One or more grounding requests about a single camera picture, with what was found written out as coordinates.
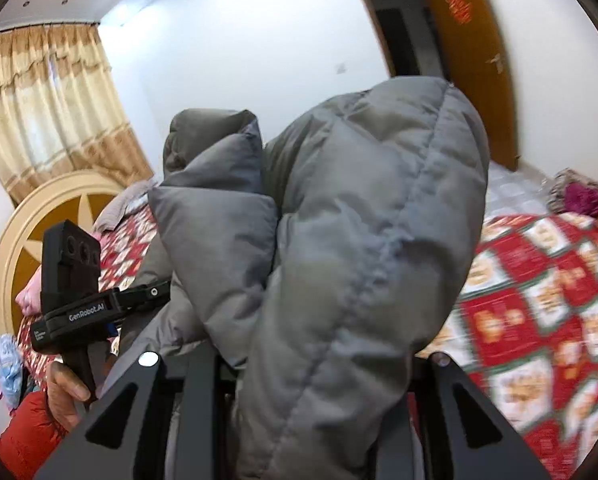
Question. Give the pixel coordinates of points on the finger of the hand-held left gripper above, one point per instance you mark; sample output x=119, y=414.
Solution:
x=144, y=294

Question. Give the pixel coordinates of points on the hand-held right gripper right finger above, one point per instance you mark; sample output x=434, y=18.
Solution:
x=396, y=445

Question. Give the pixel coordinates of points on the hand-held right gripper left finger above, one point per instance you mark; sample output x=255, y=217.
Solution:
x=199, y=410

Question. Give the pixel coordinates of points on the grey puffer jacket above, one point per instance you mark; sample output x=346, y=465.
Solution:
x=354, y=210

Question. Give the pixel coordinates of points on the pile of colourful clothes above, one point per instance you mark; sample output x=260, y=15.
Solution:
x=576, y=195

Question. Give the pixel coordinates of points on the person's left hand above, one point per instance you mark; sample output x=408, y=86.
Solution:
x=66, y=395

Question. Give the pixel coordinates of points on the cream round wooden headboard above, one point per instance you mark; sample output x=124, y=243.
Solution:
x=14, y=240

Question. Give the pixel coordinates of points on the grey cloth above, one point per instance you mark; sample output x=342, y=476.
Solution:
x=124, y=205

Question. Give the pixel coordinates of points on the blue and white cloth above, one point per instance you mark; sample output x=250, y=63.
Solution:
x=6, y=370

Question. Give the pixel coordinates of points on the beige curtain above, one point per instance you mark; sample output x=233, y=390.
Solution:
x=54, y=110

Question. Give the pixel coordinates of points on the red checkered printed blanket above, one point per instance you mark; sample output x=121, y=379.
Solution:
x=529, y=320

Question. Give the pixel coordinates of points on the brown wooden door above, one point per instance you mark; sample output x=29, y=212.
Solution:
x=474, y=60

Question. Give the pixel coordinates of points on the dark wooden door frame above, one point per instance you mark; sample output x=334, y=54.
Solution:
x=369, y=10

